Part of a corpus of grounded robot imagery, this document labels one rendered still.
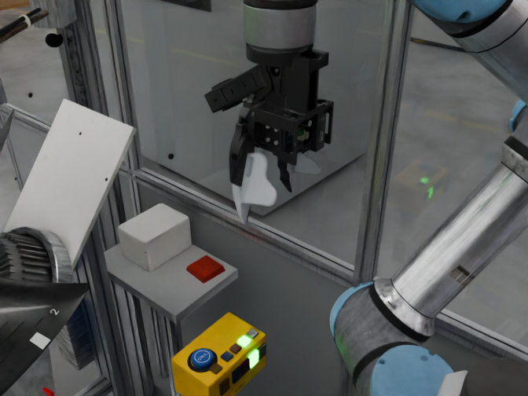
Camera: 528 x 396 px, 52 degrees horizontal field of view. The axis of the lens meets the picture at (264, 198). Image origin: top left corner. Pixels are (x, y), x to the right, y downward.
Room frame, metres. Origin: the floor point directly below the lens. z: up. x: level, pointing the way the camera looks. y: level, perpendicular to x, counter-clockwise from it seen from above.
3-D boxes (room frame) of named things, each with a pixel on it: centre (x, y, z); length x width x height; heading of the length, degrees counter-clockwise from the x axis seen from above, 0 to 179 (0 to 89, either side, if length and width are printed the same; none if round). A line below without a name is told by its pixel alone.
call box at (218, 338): (0.70, 0.08, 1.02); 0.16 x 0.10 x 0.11; 141
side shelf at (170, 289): (1.20, 0.29, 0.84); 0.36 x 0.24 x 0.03; 51
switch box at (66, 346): (1.11, 0.51, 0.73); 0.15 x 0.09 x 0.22; 141
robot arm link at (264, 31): (0.57, -0.02, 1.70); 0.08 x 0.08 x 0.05
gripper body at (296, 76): (0.56, -0.02, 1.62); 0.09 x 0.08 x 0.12; 51
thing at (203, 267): (1.17, 0.16, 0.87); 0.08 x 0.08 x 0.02; 44
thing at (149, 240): (1.27, 0.33, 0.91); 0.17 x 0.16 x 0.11; 141
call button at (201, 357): (0.67, 0.11, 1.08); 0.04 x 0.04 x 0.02
